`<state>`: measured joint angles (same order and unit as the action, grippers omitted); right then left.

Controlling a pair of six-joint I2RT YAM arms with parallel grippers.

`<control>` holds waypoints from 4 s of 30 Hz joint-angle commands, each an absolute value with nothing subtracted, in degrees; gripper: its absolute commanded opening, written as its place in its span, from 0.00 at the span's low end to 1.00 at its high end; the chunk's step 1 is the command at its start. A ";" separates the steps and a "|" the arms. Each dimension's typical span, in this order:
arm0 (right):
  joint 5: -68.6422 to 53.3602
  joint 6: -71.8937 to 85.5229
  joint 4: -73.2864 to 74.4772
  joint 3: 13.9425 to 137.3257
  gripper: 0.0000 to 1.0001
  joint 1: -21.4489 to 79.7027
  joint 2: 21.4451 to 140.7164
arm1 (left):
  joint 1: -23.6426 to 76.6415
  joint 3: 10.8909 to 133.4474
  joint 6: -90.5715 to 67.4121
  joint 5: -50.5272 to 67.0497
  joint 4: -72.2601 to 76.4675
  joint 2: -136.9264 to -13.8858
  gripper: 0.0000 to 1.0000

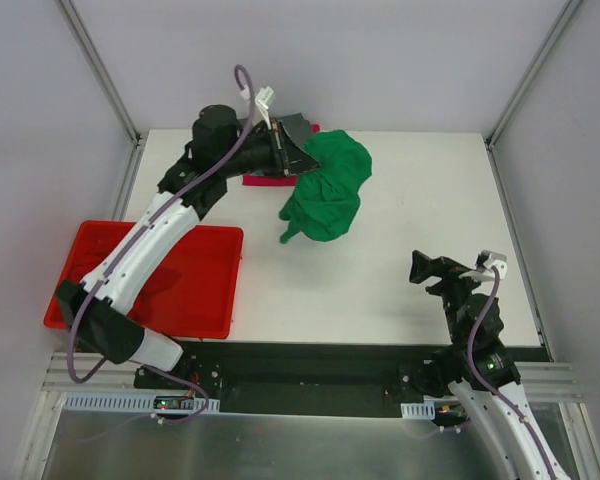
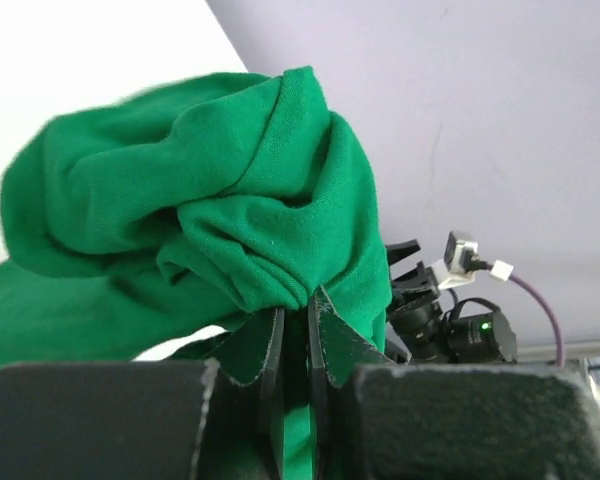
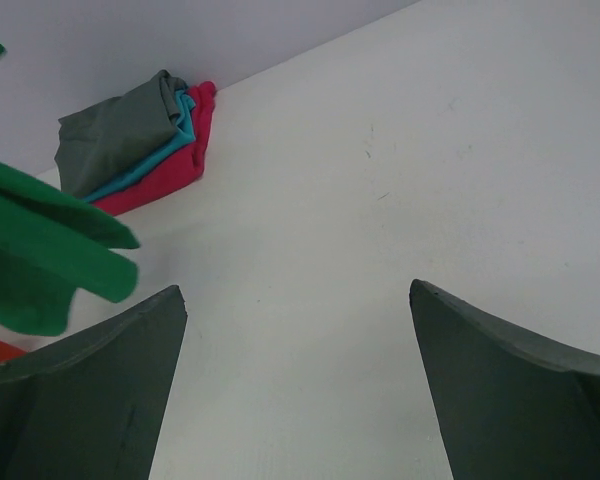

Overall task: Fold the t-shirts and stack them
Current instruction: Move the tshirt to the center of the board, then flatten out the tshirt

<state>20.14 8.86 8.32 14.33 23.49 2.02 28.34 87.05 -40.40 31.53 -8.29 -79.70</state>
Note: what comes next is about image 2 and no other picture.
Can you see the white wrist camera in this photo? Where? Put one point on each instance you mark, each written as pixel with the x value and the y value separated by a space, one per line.
pixel 455 269

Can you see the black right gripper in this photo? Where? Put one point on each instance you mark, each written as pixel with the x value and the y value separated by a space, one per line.
pixel 375 419

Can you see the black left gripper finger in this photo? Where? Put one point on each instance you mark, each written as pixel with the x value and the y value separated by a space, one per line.
pixel 215 418

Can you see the green t-shirt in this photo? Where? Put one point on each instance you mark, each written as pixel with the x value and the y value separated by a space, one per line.
pixel 189 205

